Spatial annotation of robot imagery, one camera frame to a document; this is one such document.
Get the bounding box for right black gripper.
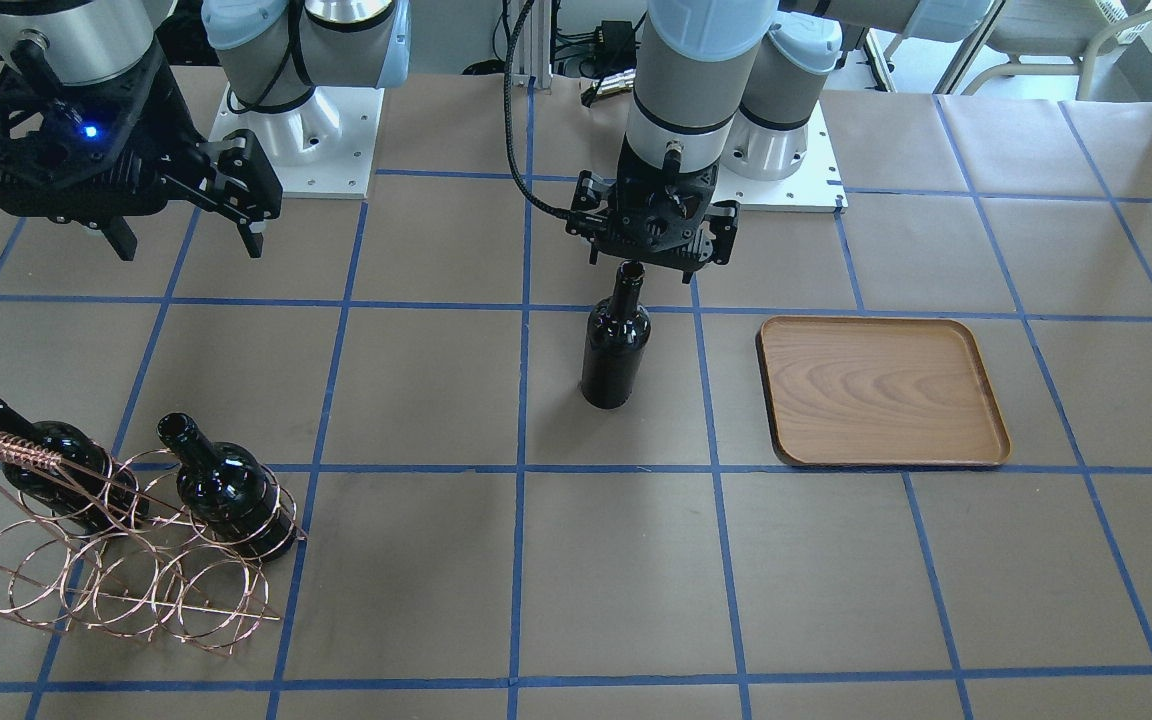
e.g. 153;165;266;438
101;128;283;263

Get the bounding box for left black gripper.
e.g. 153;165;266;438
566;165;740;291

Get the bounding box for dark wine bottle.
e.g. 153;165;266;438
0;394;149;535
579;262;652;409
157;414;296;562

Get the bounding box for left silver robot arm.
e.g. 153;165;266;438
563;1;988;279

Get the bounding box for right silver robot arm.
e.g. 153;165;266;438
0;1;411;262

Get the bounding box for wooden tray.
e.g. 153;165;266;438
755;314;1011;468

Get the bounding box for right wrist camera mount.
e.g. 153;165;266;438
0;56;205;222

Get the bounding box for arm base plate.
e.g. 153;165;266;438
209;88;385;200
717;105;849;213

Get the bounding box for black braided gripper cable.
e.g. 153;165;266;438
505;0;588;223

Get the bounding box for copper wire bottle basket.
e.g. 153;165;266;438
0;430;283;655

